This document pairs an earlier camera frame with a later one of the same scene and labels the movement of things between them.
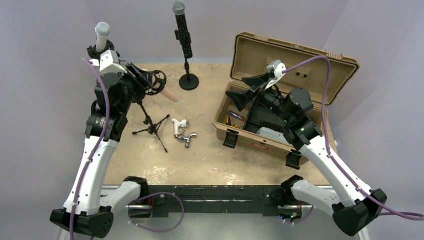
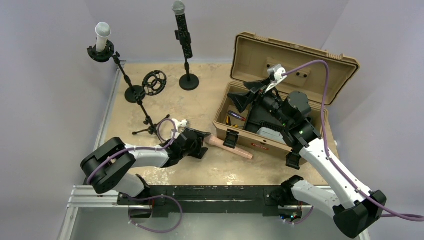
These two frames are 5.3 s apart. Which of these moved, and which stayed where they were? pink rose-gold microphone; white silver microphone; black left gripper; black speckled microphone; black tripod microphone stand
Moved: black left gripper; pink rose-gold microphone
Stayed: white silver microphone; black tripod microphone stand; black speckled microphone
